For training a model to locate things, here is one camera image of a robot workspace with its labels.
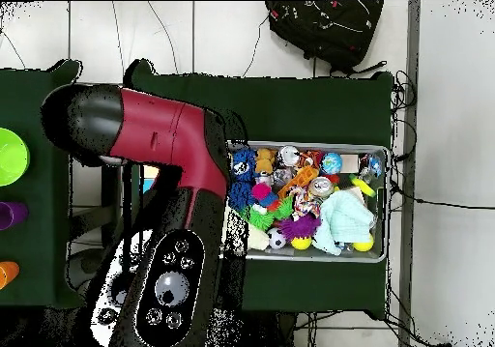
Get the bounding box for silver mesh bin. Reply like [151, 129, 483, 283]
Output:
[225, 139, 390, 264]

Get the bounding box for purple spiky ball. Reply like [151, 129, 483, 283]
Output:
[276, 213, 322, 242]

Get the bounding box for wooden box with three holes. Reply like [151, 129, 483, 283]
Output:
[141, 163, 160, 194]

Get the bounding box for green plastic bowl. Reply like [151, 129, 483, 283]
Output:
[0, 127, 31, 188]

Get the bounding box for silver drink can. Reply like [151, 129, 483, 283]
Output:
[277, 145, 301, 169]
[307, 175, 335, 199]

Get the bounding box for small soccer ball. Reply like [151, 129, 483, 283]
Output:
[266, 227, 288, 250]

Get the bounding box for colourful knotted rope toy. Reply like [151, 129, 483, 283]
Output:
[287, 185, 322, 222]

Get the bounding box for orange plush toy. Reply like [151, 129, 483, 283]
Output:
[255, 146, 278, 174]

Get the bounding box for orange plastic cup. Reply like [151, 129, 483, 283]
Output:
[0, 260, 20, 291]

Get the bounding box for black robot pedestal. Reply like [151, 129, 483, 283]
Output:
[243, 309, 299, 347]

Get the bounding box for pink spiky ball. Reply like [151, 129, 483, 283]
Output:
[250, 183, 274, 202]

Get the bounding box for blue globe ball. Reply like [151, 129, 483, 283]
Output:
[320, 152, 344, 175]

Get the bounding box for orange plastic crate toy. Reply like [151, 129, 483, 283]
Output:
[277, 164, 320, 200]

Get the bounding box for black cable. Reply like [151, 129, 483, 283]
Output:
[390, 180, 495, 211]
[388, 70, 419, 162]

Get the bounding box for blue spiky ball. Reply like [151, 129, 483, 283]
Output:
[228, 180, 254, 213]

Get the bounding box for dark green cloth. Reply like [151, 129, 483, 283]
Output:
[122, 58, 395, 321]
[0, 59, 90, 309]

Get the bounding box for mint green cloth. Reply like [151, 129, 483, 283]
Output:
[311, 189, 376, 257]

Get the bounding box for purple plastic cup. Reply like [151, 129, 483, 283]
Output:
[0, 201, 29, 231]

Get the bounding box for black backpack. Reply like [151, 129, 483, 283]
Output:
[264, 0, 388, 75]

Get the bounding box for cream cloth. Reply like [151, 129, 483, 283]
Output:
[223, 207, 271, 253]

